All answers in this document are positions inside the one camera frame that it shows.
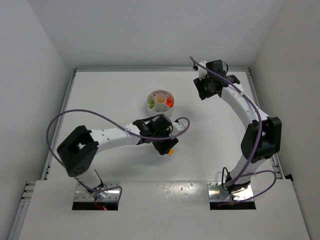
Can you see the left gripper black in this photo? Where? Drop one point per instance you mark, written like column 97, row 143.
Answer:
column 165, row 145

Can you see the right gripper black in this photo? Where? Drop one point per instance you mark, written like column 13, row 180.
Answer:
column 200, row 88

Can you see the lime legos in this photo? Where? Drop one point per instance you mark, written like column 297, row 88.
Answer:
column 151, row 104

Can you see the orange legos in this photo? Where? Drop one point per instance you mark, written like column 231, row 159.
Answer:
column 169, row 103

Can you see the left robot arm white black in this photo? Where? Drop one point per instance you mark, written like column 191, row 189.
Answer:
column 80, row 147

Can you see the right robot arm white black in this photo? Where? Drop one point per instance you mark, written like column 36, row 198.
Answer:
column 262, row 137

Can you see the yellow orange lego group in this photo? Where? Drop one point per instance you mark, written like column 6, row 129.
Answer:
column 171, row 152

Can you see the white round divided container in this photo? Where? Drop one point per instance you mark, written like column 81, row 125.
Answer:
column 160, row 108

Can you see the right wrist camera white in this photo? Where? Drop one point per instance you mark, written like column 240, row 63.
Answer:
column 201, row 72

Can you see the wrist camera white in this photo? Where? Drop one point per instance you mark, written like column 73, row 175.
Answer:
column 201, row 72
column 177, row 128

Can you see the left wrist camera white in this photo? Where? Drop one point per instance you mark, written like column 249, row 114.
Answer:
column 177, row 128

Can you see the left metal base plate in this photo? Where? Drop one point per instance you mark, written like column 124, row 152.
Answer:
column 110, row 192

